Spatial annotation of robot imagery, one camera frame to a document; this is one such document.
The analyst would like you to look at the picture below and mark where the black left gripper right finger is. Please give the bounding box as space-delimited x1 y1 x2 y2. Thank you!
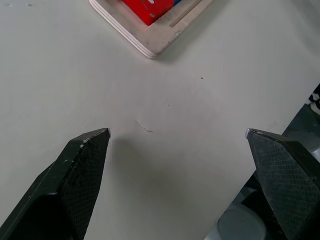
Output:
245 128 320 240

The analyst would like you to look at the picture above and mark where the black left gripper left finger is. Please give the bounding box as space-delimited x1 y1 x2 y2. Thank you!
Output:
0 127 112 240

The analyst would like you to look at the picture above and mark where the silver robot body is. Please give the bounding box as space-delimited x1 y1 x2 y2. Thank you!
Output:
204 172 287 240

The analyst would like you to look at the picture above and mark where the red block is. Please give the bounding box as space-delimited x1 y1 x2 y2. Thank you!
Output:
120 0 175 26

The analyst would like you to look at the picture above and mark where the black and white object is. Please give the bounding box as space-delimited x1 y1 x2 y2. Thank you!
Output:
309 83 320 115

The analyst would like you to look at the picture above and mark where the light wooden tray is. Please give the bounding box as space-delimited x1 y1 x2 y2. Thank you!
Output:
88 0 215 60

